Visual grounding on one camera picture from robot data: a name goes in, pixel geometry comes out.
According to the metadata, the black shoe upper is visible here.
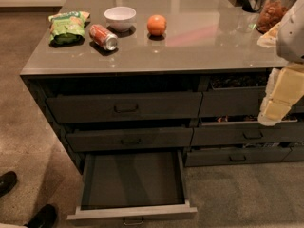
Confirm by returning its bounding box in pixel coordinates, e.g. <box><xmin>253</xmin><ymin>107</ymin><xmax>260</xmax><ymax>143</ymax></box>
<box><xmin>0</xmin><ymin>171</ymin><xmax>17</xmax><ymax>197</ymax></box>

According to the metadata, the orange fruit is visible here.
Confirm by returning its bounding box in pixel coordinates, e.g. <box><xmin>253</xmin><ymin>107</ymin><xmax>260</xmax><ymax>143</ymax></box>
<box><xmin>147</xmin><ymin>14</ymin><xmax>166</xmax><ymax>36</ymax></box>

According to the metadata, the red coke can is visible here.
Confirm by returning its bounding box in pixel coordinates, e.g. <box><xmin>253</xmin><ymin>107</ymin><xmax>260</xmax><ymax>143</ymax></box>
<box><xmin>89</xmin><ymin>24</ymin><xmax>118</xmax><ymax>51</ymax></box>

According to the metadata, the middle right drawer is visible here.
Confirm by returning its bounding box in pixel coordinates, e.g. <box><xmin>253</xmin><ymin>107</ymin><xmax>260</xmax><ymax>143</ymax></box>
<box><xmin>191</xmin><ymin>118</ymin><xmax>304</xmax><ymax>146</ymax></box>

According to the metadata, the open bottom left drawer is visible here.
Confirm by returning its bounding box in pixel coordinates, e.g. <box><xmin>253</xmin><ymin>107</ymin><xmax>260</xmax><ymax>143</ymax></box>
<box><xmin>67</xmin><ymin>151</ymin><xmax>198</xmax><ymax>226</ymax></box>

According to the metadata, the glass snack jar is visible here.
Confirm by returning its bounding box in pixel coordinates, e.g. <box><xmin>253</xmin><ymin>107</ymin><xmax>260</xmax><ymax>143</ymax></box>
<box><xmin>256</xmin><ymin>0</ymin><xmax>296</xmax><ymax>33</ymax></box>

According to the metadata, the black shoe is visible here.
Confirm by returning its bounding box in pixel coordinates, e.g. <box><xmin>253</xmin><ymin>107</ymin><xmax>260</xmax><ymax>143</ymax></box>
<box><xmin>26</xmin><ymin>204</ymin><xmax>57</xmax><ymax>228</ymax></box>
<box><xmin>0</xmin><ymin>171</ymin><xmax>17</xmax><ymax>197</ymax></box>

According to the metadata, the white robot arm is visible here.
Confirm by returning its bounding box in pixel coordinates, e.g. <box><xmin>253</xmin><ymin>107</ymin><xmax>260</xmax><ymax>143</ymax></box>
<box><xmin>257</xmin><ymin>0</ymin><xmax>304</xmax><ymax>126</ymax></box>

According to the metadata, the middle left drawer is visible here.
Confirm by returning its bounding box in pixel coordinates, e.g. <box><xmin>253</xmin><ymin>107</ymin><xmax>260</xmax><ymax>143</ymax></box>
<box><xmin>66</xmin><ymin>127</ymin><xmax>193</xmax><ymax>152</ymax></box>

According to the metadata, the bottom right drawer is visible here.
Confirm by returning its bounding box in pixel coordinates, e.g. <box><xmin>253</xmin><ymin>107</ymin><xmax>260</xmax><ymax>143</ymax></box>
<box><xmin>184</xmin><ymin>142</ymin><xmax>304</xmax><ymax>167</ymax></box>

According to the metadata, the dark grey counter cabinet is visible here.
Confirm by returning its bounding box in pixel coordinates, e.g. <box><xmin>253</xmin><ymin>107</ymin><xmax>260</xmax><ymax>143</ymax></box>
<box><xmin>22</xmin><ymin>0</ymin><xmax>301</xmax><ymax>170</ymax></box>

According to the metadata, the green chip bag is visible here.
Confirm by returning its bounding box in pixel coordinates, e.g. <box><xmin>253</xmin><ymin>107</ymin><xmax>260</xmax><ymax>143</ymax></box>
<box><xmin>48</xmin><ymin>11</ymin><xmax>90</xmax><ymax>45</ymax></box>

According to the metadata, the white bowl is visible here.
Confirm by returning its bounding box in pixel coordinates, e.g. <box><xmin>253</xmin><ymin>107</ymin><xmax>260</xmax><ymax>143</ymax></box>
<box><xmin>104</xmin><ymin>7</ymin><xmax>136</xmax><ymax>32</ymax></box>

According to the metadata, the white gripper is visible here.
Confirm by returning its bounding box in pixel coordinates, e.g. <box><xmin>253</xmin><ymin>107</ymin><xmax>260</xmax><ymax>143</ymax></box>
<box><xmin>257</xmin><ymin>62</ymin><xmax>304</xmax><ymax>126</ymax></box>

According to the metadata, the top right drawer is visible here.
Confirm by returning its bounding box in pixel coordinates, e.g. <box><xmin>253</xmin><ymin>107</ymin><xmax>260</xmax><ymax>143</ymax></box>
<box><xmin>199</xmin><ymin>73</ymin><xmax>304</xmax><ymax>118</ymax></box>

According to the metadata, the top left drawer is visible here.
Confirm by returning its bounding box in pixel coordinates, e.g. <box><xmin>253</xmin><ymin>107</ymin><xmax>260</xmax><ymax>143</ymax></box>
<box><xmin>46</xmin><ymin>92</ymin><xmax>201</xmax><ymax>124</ymax></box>

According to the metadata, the black shoe lower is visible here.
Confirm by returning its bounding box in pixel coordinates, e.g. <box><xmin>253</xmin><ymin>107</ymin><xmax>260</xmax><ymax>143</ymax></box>
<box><xmin>26</xmin><ymin>204</ymin><xmax>57</xmax><ymax>228</ymax></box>

